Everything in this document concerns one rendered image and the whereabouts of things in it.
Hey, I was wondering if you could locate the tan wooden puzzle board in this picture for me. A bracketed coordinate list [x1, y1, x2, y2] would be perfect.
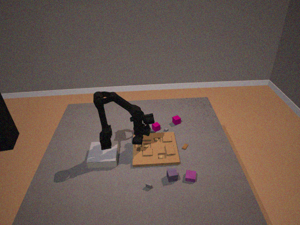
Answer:
[132, 132, 180, 167]

